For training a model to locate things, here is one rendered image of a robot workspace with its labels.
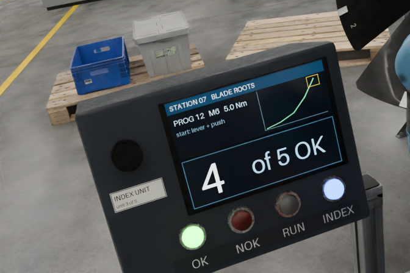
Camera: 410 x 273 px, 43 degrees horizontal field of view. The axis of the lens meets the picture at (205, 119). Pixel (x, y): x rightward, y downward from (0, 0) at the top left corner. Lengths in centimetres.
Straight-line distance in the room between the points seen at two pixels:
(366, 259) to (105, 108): 40
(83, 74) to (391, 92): 297
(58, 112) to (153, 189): 339
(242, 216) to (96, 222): 216
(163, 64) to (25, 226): 166
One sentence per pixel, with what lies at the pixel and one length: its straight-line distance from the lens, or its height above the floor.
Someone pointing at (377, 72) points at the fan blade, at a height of 98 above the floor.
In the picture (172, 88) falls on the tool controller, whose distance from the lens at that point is 48.
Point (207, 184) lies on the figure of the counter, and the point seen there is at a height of 116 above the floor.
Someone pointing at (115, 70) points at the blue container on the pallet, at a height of 28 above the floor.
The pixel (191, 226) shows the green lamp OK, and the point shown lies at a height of 113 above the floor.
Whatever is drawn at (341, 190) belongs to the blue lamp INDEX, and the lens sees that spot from 54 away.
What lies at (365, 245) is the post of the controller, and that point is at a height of 97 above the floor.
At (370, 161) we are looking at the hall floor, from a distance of 271.
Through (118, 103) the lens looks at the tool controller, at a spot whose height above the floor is 125.
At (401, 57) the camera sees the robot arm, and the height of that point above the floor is 119.
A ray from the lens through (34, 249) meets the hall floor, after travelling 263.
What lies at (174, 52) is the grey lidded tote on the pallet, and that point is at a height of 30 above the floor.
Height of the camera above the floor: 142
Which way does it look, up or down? 25 degrees down
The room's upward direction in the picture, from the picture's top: 12 degrees counter-clockwise
